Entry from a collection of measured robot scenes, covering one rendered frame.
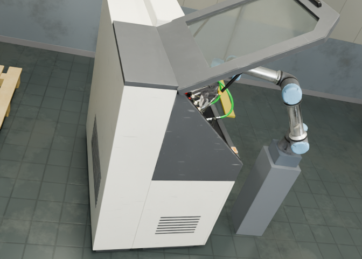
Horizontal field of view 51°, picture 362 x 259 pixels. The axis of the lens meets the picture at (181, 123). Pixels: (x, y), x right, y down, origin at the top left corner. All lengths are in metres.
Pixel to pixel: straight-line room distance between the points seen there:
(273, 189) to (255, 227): 0.47
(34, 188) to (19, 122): 0.86
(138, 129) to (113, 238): 0.99
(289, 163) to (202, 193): 0.71
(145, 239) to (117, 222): 0.31
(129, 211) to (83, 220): 0.64
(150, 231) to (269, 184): 0.95
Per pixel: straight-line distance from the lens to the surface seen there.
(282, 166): 2.92
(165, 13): 2.67
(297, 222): 3.80
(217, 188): 2.62
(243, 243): 3.37
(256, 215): 3.25
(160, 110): 2.05
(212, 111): 2.90
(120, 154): 2.21
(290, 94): 2.45
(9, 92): 4.14
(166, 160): 2.31
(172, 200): 2.60
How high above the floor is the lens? 2.50
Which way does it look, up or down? 36 degrees down
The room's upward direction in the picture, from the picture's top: 18 degrees clockwise
